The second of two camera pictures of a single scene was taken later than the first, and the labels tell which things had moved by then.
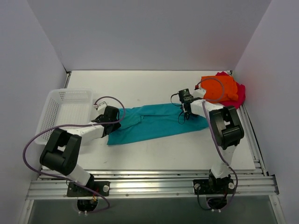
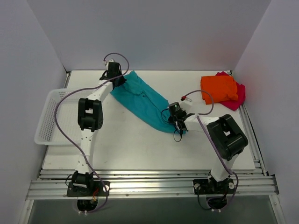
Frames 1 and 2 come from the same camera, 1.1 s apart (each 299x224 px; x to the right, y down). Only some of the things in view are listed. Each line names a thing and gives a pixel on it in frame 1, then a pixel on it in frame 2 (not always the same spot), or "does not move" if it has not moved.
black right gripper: (186, 108) → (172, 119)
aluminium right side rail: (253, 141) does not move
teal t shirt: (138, 122) → (134, 93)
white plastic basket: (63, 107) does not move
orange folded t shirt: (219, 88) does not move
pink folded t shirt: (241, 89) does not move
